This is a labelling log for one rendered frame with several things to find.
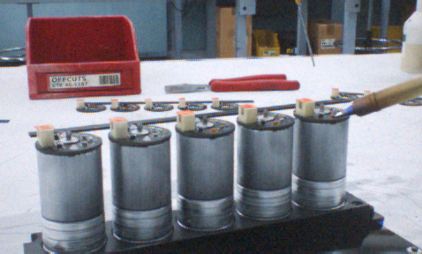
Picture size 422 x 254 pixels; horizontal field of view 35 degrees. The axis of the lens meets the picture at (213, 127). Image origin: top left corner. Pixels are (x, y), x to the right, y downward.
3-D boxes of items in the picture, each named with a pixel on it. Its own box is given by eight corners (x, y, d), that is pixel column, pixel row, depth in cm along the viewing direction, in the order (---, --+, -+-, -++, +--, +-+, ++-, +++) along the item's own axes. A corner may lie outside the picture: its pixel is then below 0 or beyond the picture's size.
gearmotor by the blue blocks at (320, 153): (354, 222, 31) (361, 114, 29) (307, 232, 30) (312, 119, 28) (325, 204, 33) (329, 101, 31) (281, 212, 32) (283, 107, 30)
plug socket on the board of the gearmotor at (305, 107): (320, 115, 29) (320, 100, 29) (303, 117, 29) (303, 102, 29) (310, 111, 30) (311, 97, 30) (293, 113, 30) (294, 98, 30)
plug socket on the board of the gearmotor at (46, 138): (62, 145, 25) (61, 128, 25) (38, 148, 25) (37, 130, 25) (57, 139, 26) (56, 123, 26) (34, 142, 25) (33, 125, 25)
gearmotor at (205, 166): (243, 243, 28) (244, 127, 27) (189, 254, 28) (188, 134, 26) (220, 222, 31) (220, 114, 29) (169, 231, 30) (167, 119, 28)
